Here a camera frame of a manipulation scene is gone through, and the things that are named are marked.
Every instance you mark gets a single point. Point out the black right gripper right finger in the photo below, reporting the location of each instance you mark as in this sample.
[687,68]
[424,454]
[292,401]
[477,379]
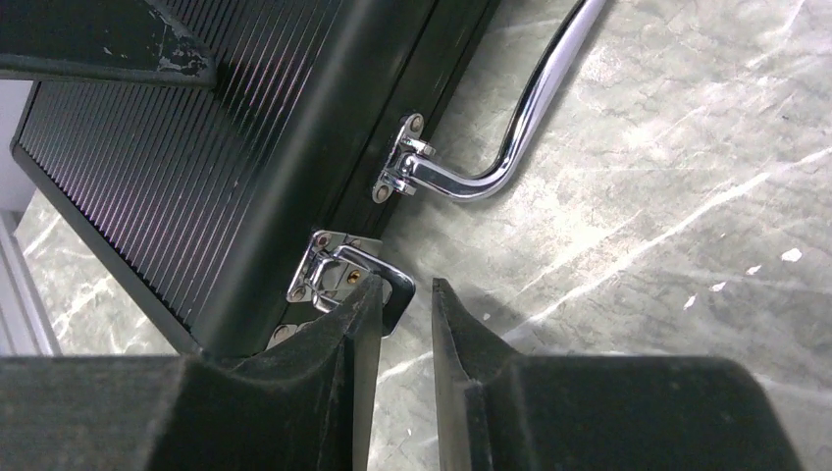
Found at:
[500,409]

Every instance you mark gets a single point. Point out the black poker chip case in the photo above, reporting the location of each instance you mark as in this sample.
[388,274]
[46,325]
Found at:
[225,212]

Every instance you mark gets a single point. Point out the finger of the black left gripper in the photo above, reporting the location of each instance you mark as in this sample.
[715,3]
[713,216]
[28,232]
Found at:
[140,42]

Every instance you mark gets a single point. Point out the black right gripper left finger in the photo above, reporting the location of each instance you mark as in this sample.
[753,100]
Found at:
[305,404]

